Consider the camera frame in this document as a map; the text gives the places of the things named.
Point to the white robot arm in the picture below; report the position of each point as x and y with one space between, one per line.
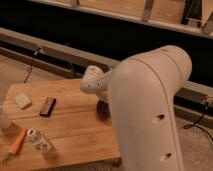
139 95

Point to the orange handled screwdriver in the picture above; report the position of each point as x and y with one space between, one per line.
15 147

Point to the small clear glass jar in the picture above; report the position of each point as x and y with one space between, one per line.
39 141

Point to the black chocolate bar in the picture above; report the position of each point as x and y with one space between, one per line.
47 107

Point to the white plastic cup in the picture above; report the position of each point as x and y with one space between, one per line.
5 122

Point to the dark purple ceramic bowl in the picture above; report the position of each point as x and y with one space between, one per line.
103 111

